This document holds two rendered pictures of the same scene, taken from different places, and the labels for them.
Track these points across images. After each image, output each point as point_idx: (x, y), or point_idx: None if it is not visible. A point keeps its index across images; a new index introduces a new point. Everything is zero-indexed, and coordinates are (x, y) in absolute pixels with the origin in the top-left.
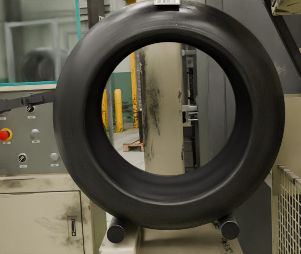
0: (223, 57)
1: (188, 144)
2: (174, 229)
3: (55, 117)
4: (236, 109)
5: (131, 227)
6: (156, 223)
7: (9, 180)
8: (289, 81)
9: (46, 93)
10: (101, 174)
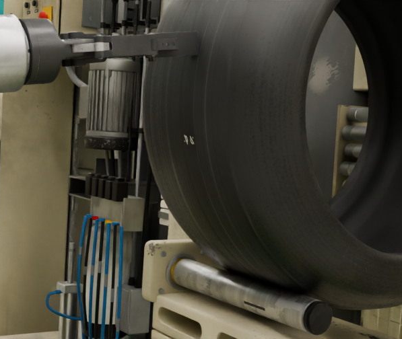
0: (372, 26)
1: (154, 190)
2: (387, 305)
3: (240, 82)
4: (376, 116)
5: (258, 316)
6: (378, 293)
7: None
8: (341, 91)
9: (180, 35)
10: (320, 199)
